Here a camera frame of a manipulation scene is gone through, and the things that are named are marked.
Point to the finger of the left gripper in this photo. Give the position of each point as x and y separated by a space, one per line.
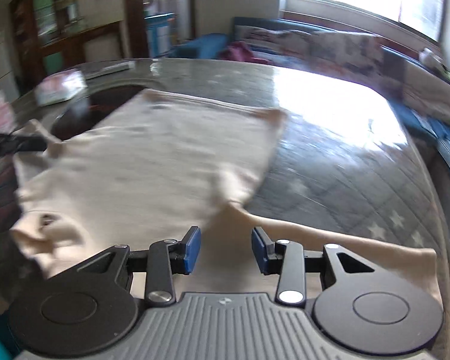
11 144

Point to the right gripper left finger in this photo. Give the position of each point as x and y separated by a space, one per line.
167 258

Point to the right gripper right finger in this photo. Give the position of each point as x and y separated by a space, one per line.
284 258

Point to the cream beige shirt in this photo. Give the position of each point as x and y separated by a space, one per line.
155 167

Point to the white refrigerator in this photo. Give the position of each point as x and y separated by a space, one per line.
8 84

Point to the black round induction cooktop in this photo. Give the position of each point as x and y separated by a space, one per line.
90 109

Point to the pink white tissue pack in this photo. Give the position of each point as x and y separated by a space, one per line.
59 87

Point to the grey quilted star tablecloth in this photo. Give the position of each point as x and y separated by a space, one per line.
345 162

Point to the grey remote control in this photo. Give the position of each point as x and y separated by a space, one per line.
112 69

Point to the dark wooden cabinet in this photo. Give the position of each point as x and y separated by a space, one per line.
53 35

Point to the blue small cabinet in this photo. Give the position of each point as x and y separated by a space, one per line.
159 34

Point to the left butterfly print cushion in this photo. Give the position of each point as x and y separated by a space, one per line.
286 43

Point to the butterfly print cushion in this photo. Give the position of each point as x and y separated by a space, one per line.
347 54
286 43

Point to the magenta cloth on sofa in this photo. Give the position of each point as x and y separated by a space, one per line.
239 52

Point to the blue corner sofa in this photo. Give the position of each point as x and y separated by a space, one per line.
389 84

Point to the right butterfly print cushion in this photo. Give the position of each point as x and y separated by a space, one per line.
347 54

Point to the grey plain cushion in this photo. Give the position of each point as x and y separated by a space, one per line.
426 93

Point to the dark wooden door frame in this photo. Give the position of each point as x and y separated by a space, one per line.
136 28

